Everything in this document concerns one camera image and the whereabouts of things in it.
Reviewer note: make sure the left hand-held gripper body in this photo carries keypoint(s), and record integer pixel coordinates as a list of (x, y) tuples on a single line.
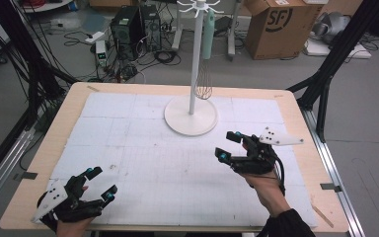
[(69, 205)]

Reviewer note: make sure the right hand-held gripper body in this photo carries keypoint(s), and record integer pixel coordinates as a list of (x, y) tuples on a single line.
[(260, 159)]

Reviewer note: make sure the white hook stand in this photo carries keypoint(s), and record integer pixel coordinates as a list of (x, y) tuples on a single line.
[(190, 118)]

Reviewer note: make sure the person's left hand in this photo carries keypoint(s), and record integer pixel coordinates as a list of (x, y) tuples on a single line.
[(74, 228)]

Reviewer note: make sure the white gridded mat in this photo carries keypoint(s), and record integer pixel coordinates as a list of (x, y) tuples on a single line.
[(144, 158)]

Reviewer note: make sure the white desk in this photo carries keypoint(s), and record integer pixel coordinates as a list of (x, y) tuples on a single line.
[(177, 36)]

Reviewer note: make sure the large printed cardboard box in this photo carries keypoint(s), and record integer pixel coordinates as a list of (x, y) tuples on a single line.
[(283, 29)]

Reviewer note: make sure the white box with green display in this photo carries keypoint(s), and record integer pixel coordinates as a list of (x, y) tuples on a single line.
[(101, 52)]

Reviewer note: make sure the white power strip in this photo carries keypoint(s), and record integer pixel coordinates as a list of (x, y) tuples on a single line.
[(94, 37)]

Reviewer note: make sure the slim black computer tower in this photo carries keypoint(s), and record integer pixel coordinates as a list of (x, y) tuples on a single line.
[(151, 28)]

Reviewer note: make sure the grey machine on white board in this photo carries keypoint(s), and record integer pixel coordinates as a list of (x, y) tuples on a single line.
[(335, 33)]

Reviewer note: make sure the round white table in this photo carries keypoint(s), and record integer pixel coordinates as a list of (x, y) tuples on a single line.
[(56, 4)]

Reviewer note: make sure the black table bracket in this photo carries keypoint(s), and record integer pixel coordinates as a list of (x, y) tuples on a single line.
[(29, 175), (330, 187)]

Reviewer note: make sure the aluminium rail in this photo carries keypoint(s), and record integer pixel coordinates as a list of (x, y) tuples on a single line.
[(3, 171), (335, 171)]

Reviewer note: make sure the black frame post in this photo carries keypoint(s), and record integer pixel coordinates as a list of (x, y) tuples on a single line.
[(335, 52), (36, 75)]

